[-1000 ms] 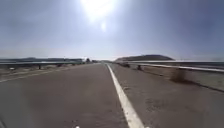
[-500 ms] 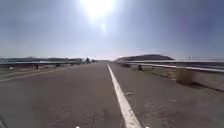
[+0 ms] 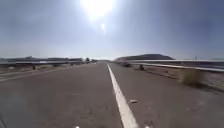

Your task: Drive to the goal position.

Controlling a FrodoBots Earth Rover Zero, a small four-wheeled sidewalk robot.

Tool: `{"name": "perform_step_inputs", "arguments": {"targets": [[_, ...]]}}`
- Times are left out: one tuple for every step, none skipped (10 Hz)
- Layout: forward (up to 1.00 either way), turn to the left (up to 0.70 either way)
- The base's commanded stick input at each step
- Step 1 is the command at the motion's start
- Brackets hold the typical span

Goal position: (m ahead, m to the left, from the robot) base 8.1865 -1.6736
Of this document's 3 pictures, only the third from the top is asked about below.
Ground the dark hill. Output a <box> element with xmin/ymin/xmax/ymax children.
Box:
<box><xmin>114</xmin><ymin>53</ymin><xmax>176</xmax><ymax>62</ymax></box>

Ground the white painted line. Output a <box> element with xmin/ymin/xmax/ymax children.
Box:
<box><xmin>106</xmin><ymin>63</ymin><xmax>140</xmax><ymax>128</ymax></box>

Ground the grey asphalt road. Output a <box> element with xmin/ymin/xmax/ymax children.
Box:
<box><xmin>0</xmin><ymin>61</ymin><xmax>224</xmax><ymax>128</ymax></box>

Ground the metal guardrail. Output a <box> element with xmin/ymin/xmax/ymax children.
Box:
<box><xmin>0</xmin><ymin>59</ymin><xmax>88</xmax><ymax>71</ymax></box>
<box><xmin>113</xmin><ymin>59</ymin><xmax>224</xmax><ymax>74</ymax></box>

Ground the dry bush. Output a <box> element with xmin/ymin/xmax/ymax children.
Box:
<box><xmin>178</xmin><ymin>68</ymin><xmax>206</xmax><ymax>88</ymax></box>

